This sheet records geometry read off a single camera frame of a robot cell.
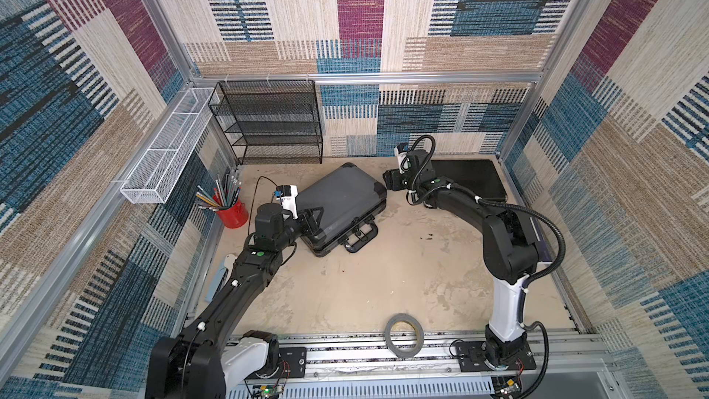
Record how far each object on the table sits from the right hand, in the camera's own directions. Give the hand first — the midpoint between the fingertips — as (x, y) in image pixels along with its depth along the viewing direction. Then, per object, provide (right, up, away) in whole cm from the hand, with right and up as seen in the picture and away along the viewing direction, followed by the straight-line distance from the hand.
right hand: (397, 175), depth 98 cm
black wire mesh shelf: (-47, +22, +10) cm, 53 cm away
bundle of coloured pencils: (-60, -6, -2) cm, 60 cm away
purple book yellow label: (+51, -25, +1) cm, 57 cm away
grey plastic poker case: (-16, -8, -1) cm, 18 cm away
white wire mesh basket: (-65, 0, -27) cm, 71 cm away
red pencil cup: (-55, -14, -3) cm, 57 cm away
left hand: (-25, -11, -17) cm, 32 cm away
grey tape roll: (+3, -44, -21) cm, 49 cm away
